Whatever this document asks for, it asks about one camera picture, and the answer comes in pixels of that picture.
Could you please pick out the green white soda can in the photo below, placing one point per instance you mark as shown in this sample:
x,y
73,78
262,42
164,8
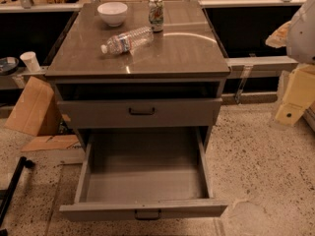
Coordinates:
x,y
156,15

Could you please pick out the clear plastic water bottle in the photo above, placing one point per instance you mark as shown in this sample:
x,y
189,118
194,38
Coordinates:
x,y
128,41

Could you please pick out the flat cardboard piece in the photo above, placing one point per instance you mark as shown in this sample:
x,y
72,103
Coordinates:
x,y
50,143

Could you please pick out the white ceramic bowl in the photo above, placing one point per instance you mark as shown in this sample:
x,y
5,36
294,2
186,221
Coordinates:
x,y
113,13

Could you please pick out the upright brown cardboard box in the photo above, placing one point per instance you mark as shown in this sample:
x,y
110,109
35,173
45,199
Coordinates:
x,y
36,112

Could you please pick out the dark round dish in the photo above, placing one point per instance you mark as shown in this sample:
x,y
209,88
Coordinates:
x,y
8,65

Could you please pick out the grey top drawer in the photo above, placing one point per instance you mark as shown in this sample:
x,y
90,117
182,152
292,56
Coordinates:
x,y
92,114

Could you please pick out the grey drawer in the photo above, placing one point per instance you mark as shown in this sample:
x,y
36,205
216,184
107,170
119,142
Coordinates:
x,y
144,174
92,114

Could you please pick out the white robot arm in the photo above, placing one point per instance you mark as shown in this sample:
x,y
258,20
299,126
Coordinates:
x,y
298,37

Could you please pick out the white paper cup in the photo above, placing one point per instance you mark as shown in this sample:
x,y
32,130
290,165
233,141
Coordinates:
x,y
30,60

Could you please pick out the black metal stand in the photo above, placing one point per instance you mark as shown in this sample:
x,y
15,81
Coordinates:
x,y
7,194

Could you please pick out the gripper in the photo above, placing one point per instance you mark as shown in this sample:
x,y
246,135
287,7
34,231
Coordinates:
x,y
302,33

